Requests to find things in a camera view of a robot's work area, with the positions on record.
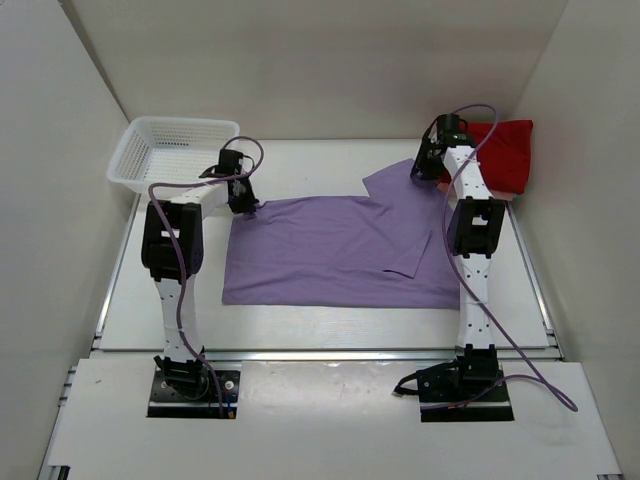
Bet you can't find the purple t shirt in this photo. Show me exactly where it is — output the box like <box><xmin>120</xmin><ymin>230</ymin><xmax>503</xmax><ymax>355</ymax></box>
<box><xmin>222</xmin><ymin>159</ymin><xmax>460</xmax><ymax>310</ymax></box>

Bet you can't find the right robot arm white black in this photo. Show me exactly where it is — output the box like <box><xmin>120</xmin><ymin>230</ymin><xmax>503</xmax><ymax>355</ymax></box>
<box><xmin>393</xmin><ymin>113</ymin><xmax>506</xmax><ymax>408</ymax></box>

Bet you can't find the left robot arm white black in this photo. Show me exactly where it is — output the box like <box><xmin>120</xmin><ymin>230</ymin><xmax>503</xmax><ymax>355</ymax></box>
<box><xmin>141</xmin><ymin>143</ymin><xmax>264</xmax><ymax>404</ymax></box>

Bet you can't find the pink folded t shirt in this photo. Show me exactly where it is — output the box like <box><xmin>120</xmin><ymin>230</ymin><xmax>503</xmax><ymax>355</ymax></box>
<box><xmin>426</xmin><ymin>181</ymin><xmax>516</xmax><ymax>202</ymax></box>

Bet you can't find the red folded t shirt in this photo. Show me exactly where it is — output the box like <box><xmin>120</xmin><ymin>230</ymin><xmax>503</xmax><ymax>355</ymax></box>
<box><xmin>477</xmin><ymin>120</ymin><xmax>534</xmax><ymax>200</ymax></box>

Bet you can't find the white plastic basket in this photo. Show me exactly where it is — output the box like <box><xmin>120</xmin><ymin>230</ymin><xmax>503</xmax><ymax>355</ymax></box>
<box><xmin>107</xmin><ymin>116</ymin><xmax>240</xmax><ymax>194</ymax></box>

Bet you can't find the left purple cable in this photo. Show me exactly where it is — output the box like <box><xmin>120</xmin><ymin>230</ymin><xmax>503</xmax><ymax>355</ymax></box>
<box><xmin>148</xmin><ymin>135</ymin><xmax>266</xmax><ymax>419</ymax></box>

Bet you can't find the purple cable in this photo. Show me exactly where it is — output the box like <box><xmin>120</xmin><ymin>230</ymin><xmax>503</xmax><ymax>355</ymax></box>
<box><xmin>419</xmin><ymin>103</ymin><xmax>579</xmax><ymax>414</ymax></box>
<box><xmin>148</xmin><ymin>135</ymin><xmax>266</xmax><ymax>419</ymax></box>

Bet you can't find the aluminium rail frame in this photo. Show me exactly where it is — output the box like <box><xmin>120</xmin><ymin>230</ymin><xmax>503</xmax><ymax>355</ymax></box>
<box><xmin>37</xmin><ymin>199</ymin><xmax>624</xmax><ymax>480</ymax></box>

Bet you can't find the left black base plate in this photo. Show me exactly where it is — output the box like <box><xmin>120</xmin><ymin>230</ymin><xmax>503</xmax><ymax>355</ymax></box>
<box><xmin>147</xmin><ymin>364</ymin><xmax>241</xmax><ymax>420</ymax></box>

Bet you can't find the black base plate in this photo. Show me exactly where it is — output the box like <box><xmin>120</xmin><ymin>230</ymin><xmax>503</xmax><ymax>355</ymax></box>
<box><xmin>417</xmin><ymin>368</ymin><xmax>515</xmax><ymax>423</ymax></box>
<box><xmin>147</xmin><ymin>364</ymin><xmax>241</xmax><ymax>420</ymax></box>

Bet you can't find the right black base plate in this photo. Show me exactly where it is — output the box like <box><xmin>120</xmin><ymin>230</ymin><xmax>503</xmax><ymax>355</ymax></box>
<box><xmin>417</xmin><ymin>368</ymin><xmax>515</xmax><ymax>423</ymax></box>

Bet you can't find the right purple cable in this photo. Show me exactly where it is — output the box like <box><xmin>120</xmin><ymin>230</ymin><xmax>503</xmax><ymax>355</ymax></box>
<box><xmin>419</xmin><ymin>103</ymin><xmax>579</xmax><ymax>414</ymax></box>

